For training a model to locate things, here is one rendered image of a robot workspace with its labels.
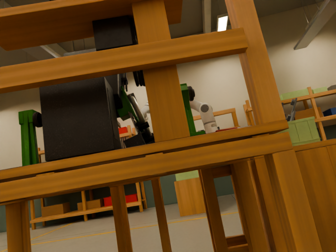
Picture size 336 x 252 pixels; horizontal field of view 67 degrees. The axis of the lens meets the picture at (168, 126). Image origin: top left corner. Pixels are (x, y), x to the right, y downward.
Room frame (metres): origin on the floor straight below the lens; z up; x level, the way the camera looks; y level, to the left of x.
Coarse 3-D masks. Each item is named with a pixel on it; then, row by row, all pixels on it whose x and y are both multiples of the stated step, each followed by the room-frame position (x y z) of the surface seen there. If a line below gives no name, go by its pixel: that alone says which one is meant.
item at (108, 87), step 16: (80, 80) 1.07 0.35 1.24; (96, 80) 1.08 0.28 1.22; (48, 96) 1.07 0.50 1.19; (64, 96) 1.07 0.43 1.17; (80, 96) 1.07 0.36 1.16; (96, 96) 1.07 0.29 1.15; (112, 96) 1.20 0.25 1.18; (48, 112) 1.07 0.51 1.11; (64, 112) 1.07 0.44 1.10; (80, 112) 1.07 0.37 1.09; (96, 112) 1.07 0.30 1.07; (112, 112) 1.14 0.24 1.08; (48, 128) 1.07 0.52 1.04; (64, 128) 1.07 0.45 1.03; (80, 128) 1.07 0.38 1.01; (96, 128) 1.07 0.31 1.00; (112, 128) 1.09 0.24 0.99; (48, 144) 1.07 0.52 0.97; (64, 144) 1.07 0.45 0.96; (80, 144) 1.07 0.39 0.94; (96, 144) 1.07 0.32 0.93; (112, 144) 1.08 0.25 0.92; (48, 160) 1.07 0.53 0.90
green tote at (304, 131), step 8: (296, 120) 1.69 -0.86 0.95; (304, 120) 1.69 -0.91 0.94; (312, 120) 1.68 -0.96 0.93; (288, 128) 1.71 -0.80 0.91; (296, 128) 1.70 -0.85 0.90; (304, 128) 1.69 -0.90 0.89; (312, 128) 1.68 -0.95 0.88; (296, 136) 1.70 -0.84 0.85; (304, 136) 1.69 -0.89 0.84; (312, 136) 1.68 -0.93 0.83; (296, 144) 1.70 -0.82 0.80
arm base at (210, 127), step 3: (207, 123) 1.81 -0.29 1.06; (210, 123) 1.80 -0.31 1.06; (213, 123) 1.81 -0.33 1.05; (204, 126) 1.83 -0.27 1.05; (207, 126) 1.81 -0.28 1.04; (210, 126) 1.80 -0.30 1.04; (213, 126) 1.80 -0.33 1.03; (216, 126) 1.83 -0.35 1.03; (207, 129) 1.81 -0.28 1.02; (210, 129) 1.80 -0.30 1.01; (213, 129) 1.80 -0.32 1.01; (216, 129) 1.82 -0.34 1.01; (207, 132) 1.82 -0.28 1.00
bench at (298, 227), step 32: (256, 128) 0.98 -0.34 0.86; (64, 160) 0.95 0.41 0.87; (96, 160) 0.96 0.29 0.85; (128, 160) 0.96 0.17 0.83; (160, 160) 0.97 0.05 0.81; (192, 160) 0.97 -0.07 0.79; (224, 160) 0.98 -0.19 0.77; (288, 160) 0.98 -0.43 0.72; (0, 192) 0.95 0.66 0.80; (32, 192) 0.95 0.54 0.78; (288, 192) 0.98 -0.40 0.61; (256, 224) 1.58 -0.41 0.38; (288, 224) 0.99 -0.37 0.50
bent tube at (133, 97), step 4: (132, 92) 1.32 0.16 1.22; (128, 96) 1.32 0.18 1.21; (132, 96) 1.31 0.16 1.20; (132, 100) 1.28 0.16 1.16; (136, 100) 1.35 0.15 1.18; (132, 104) 1.27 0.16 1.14; (136, 104) 1.26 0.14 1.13; (136, 108) 1.25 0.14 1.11; (136, 112) 1.26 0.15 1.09; (140, 112) 1.26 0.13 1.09; (140, 116) 1.26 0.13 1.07; (140, 120) 1.28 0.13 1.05; (144, 120) 1.28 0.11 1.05; (148, 128) 1.33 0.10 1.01; (148, 132) 1.34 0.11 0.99
